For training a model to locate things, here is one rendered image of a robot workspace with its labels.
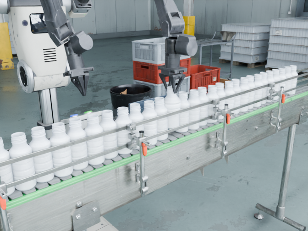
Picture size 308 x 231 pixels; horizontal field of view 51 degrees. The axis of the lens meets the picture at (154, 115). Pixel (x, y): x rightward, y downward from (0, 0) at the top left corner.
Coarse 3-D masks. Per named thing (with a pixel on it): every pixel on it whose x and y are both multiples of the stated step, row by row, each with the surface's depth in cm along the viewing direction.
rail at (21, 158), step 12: (228, 96) 145; (192, 108) 131; (240, 108) 154; (144, 120) 115; (204, 120) 138; (108, 132) 106; (168, 132) 125; (60, 144) 95; (72, 144) 98; (24, 156) 89; (96, 156) 105; (60, 168) 97; (24, 180) 90
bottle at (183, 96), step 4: (180, 92) 132; (184, 92) 132; (180, 96) 130; (184, 96) 129; (184, 100) 130; (184, 104) 129; (188, 104) 130; (180, 108) 130; (184, 112) 130; (188, 112) 132; (180, 116) 131; (184, 116) 131; (188, 116) 133; (180, 120) 131; (184, 120) 131; (188, 120) 133; (180, 124) 132; (184, 128) 132; (180, 132) 133; (184, 132) 133
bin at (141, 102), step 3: (159, 96) 205; (162, 96) 206; (165, 96) 208; (147, 99) 198; (150, 99) 200; (153, 99) 202; (135, 102) 193; (138, 102) 194; (141, 102) 196; (129, 105) 190; (141, 105) 196; (129, 108) 191; (141, 108) 182; (129, 111) 192; (141, 111) 182; (168, 129) 173; (228, 156) 174; (225, 159) 176; (201, 171) 163
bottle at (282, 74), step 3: (279, 69) 177; (282, 69) 176; (279, 72) 177; (282, 72) 176; (279, 75) 177; (282, 75) 177; (285, 75) 178; (282, 78) 177; (285, 78) 177; (282, 84) 178; (285, 84) 179; (285, 87) 180; (279, 90) 179
